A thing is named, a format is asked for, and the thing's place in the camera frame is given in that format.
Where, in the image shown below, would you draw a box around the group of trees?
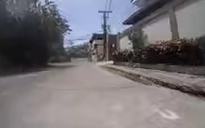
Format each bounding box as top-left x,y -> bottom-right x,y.
65,43 -> 91,60

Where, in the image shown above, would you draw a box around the utility pole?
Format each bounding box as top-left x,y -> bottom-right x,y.
97,9 -> 114,62

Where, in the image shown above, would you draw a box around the grey concrete road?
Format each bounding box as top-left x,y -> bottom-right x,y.
0,58 -> 205,128

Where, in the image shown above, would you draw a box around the small green tree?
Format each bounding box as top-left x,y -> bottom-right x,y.
129,27 -> 149,50

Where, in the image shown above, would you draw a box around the dark gutter strip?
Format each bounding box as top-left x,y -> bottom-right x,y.
99,64 -> 205,103

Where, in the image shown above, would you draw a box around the reddish brown hedge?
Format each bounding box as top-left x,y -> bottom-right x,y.
111,37 -> 204,66

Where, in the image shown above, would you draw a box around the pale concrete pavement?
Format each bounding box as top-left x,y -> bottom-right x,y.
97,60 -> 205,98

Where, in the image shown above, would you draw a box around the dark row of trees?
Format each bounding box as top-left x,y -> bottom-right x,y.
0,0 -> 73,75

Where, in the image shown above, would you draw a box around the white building with dark roof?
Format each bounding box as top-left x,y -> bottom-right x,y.
117,0 -> 205,52

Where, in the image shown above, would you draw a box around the overhead wires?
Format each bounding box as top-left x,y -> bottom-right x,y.
64,0 -> 115,45

